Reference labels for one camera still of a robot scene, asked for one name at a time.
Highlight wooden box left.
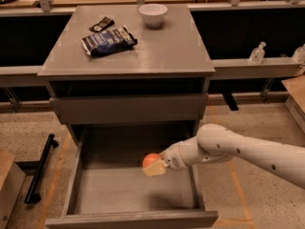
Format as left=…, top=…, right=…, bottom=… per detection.
left=0, top=150, right=26, bottom=229

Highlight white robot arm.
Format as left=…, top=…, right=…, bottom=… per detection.
left=142, top=123, right=305, bottom=188

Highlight closed grey top drawer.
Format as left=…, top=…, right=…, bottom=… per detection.
left=51, top=94, right=208, bottom=124

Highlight small black snack wrapper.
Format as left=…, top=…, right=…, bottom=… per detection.
left=89, top=16, right=114, bottom=32

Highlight dark blue chip bag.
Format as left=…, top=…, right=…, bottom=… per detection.
left=81, top=27, right=137, bottom=56

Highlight open grey middle drawer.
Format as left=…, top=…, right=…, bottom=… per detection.
left=46, top=122, right=218, bottom=229

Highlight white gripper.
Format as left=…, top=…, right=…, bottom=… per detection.
left=142, top=141, right=189, bottom=177

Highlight clear sanitizer bottle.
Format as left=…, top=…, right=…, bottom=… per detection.
left=249, top=41, right=266, bottom=64

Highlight cardboard box right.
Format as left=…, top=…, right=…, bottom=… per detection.
left=282, top=74, right=305, bottom=133

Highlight black metal bar handle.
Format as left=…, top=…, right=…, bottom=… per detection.
left=24, top=134, right=59, bottom=204

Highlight orange fruit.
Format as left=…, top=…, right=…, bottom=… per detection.
left=142, top=153, right=162, bottom=168

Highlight white ceramic bowl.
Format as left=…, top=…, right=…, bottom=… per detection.
left=138, top=4, right=168, bottom=27

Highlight grey drawer cabinet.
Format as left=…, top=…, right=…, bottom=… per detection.
left=37, top=4, right=216, bottom=164

